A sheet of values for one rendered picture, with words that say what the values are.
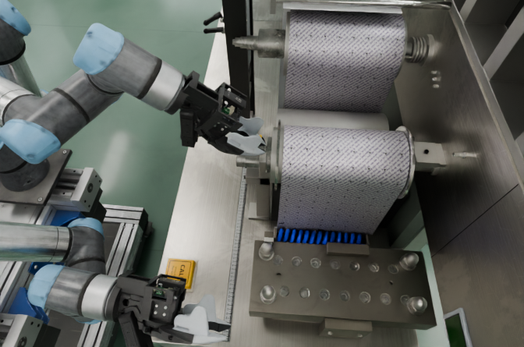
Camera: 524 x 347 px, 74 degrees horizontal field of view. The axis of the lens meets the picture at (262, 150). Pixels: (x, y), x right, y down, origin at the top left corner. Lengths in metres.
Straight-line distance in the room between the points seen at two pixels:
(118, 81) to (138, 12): 2.99
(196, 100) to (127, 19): 2.94
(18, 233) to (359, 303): 0.71
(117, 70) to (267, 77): 0.89
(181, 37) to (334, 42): 2.49
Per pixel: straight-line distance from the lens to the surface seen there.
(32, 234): 0.85
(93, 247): 0.88
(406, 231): 0.97
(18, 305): 1.41
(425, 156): 0.74
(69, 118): 0.64
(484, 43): 0.75
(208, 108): 0.60
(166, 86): 0.58
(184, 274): 0.98
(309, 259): 0.86
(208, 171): 1.13
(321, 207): 0.79
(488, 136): 0.64
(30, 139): 0.62
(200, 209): 1.07
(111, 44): 0.57
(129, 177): 2.30
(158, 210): 2.13
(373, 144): 0.69
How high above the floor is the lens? 1.84
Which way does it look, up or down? 55 degrees down
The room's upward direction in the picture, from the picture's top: straight up
